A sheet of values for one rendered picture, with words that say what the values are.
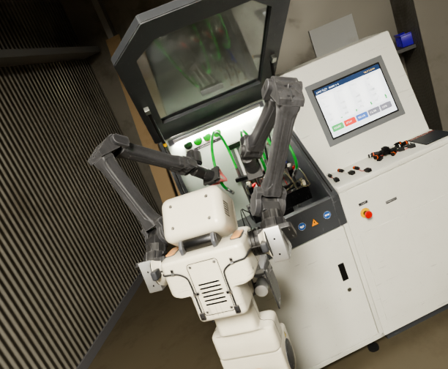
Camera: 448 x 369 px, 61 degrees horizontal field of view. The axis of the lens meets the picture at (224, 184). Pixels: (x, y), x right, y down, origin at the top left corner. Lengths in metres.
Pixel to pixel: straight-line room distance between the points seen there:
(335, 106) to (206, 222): 1.25
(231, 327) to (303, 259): 0.75
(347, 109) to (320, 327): 1.17
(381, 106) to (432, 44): 1.50
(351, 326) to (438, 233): 0.67
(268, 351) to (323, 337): 0.89
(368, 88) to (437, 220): 0.79
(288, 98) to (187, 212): 0.45
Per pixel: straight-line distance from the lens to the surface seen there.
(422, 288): 2.38
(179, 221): 1.18
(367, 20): 4.34
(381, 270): 2.19
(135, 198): 1.38
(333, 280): 2.07
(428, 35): 3.70
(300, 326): 2.13
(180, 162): 1.63
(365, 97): 2.25
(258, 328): 1.31
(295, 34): 4.29
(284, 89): 1.13
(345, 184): 1.93
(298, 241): 1.91
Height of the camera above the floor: 1.70
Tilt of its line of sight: 16 degrees down
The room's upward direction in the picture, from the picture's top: 22 degrees counter-clockwise
